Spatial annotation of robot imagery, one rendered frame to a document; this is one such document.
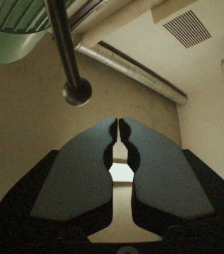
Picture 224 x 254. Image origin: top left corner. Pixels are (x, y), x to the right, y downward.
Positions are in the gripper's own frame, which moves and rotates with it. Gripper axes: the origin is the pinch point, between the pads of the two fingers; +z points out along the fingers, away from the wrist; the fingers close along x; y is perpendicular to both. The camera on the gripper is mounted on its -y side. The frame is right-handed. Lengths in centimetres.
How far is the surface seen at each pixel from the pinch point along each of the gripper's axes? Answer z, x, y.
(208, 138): 236, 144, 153
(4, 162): 92, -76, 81
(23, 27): 13.3, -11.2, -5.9
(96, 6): 171, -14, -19
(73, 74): 8.0, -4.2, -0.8
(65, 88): 10.1, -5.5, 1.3
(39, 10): 11.9, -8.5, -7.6
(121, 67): 223, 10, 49
